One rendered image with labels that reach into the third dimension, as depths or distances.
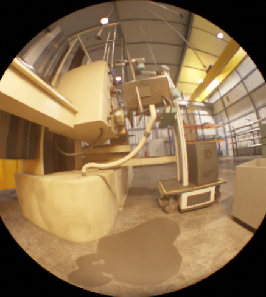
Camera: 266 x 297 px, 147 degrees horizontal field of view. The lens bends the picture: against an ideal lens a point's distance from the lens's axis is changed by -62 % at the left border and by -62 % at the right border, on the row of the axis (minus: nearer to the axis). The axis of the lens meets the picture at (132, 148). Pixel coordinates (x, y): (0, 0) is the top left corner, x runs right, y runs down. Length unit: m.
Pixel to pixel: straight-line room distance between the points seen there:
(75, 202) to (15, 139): 0.71
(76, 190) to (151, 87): 0.90
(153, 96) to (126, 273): 1.18
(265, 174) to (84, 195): 1.35
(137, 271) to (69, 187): 0.75
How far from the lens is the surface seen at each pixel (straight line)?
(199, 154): 1.32
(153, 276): 0.80
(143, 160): 1.87
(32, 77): 0.73
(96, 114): 0.92
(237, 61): 8.82
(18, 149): 1.03
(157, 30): 8.15
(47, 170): 1.21
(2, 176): 2.79
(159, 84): 0.76
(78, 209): 0.88
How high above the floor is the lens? 0.73
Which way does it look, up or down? 5 degrees up
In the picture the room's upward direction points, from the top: 4 degrees counter-clockwise
